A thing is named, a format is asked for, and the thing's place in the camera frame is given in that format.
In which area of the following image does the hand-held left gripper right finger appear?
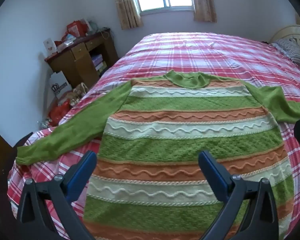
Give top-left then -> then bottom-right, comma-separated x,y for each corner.
198,150 -> 280,240

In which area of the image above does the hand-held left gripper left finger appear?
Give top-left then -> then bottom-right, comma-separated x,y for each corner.
16,150 -> 98,240

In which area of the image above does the green orange striped knit sweater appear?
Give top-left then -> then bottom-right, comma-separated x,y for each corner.
16,70 -> 300,240

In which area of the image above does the red plastic bag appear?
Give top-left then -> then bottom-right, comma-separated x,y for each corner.
49,99 -> 72,127

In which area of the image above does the beige patterned bag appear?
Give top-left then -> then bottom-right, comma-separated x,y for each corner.
72,82 -> 89,101

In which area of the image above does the white paper bag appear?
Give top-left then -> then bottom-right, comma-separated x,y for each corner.
49,71 -> 72,100

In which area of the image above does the brown wooden door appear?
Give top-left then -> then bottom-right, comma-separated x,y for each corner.
0,122 -> 23,205

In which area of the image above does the grey patterned pillow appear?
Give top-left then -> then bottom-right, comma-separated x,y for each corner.
272,38 -> 300,70

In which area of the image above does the stack of books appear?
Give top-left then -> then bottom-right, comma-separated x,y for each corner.
91,54 -> 107,77

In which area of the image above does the brown wooden desk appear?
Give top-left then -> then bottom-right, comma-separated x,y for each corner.
45,29 -> 119,88

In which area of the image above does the cream bed headboard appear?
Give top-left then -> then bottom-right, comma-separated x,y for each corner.
270,24 -> 300,46

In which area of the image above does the red plaid bed sheet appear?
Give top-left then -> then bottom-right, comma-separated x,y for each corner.
7,32 -> 300,240

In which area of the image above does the white card box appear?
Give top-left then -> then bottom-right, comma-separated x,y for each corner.
43,38 -> 58,57

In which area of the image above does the red gift box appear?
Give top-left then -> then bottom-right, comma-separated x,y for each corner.
66,20 -> 87,37

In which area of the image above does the beige patterned curtain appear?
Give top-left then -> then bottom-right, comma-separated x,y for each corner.
190,0 -> 217,22
112,0 -> 144,30

